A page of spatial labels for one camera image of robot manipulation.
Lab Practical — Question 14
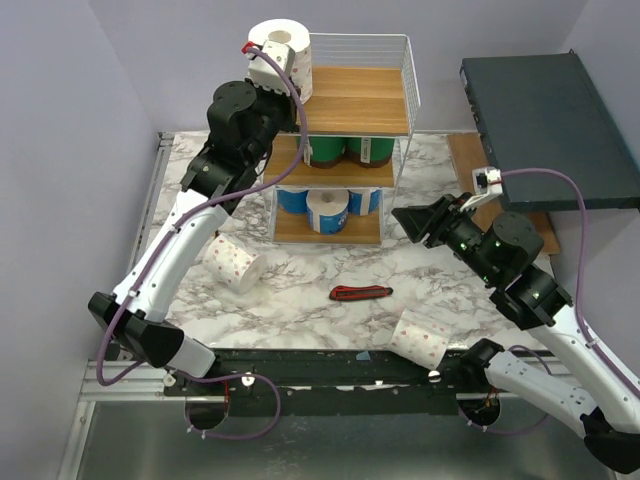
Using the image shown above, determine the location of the green roll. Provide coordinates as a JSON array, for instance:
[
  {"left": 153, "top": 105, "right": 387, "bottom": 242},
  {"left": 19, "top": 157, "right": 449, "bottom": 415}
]
[
  {"left": 345, "top": 137, "right": 395, "bottom": 168},
  {"left": 295, "top": 136, "right": 347, "bottom": 169}
]

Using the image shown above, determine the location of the white wire wooden shelf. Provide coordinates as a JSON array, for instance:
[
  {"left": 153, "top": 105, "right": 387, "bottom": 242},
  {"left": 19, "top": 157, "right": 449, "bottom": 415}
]
[{"left": 264, "top": 33, "right": 420, "bottom": 245}]

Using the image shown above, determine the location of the blue paper roll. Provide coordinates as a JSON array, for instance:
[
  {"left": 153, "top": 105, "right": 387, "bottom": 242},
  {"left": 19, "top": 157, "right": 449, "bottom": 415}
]
[{"left": 348, "top": 188, "right": 382, "bottom": 216}]

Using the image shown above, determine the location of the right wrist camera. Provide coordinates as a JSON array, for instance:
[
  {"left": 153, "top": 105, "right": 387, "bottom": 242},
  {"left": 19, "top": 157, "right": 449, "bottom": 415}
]
[{"left": 460, "top": 167, "right": 503, "bottom": 212}]

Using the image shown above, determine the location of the green roll front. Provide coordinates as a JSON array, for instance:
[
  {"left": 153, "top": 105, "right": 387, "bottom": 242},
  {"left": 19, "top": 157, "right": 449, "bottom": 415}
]
[{"left": 345, "top": 137, "right": 395, "bottom": 168}]

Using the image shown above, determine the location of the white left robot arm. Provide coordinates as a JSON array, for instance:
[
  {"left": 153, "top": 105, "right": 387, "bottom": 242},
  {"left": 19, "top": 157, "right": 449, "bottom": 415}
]
[{"left": 88, "top": 79, "right": 304, "bottom": 395}]

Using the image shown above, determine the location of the pink dotted roll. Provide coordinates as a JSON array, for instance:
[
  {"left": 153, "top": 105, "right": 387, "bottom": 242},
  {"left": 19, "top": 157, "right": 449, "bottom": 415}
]
[
  {"left": 203, "top": 234, "right": 267, "bottom": 294},
  {"left": 387, "top": 309, "right": 452, "bottom": 370},
  {"left": 248, "top": 19, "right": 313, "bottom": 103}
]

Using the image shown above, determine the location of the dark green metal box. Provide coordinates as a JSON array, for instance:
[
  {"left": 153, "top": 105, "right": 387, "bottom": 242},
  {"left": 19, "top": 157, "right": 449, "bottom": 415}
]
[{"left": 460, "top": 52, "right": 639, "bottom": 210}]

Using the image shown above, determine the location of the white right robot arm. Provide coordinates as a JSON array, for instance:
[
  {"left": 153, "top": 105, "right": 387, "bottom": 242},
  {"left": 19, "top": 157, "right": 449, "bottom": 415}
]
[{"left": 392, "top": 194, "right": 639, "bottom": 474}]

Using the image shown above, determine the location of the wooden board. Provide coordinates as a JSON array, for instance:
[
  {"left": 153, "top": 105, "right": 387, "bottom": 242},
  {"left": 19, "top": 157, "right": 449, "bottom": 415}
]
[{"left": 446, "top": 133, "right": 561, "bottom": 255}]

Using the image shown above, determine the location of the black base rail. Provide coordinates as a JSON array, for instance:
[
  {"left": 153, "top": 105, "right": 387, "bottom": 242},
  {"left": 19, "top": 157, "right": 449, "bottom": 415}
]
[{"left": 161, "top": 349, "right": 501, "bottom": 424}]

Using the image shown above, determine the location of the pink dotted roll front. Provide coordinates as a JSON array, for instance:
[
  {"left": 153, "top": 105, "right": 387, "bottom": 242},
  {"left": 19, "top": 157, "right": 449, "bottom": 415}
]
[{"left": 387, "top": 309, "right": 452, "bottom": 370}]

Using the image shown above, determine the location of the red black utility knife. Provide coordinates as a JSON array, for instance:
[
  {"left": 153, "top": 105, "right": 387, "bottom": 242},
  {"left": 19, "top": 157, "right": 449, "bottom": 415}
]
[{"left": 329, "top": 285, "right": 394, "bottom": 302}]

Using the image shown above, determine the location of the green roll back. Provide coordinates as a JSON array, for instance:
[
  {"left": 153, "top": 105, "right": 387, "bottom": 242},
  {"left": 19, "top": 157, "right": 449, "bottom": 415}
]
[{"left": 295, "top": 136, "right": 347, "bottom": 169}]

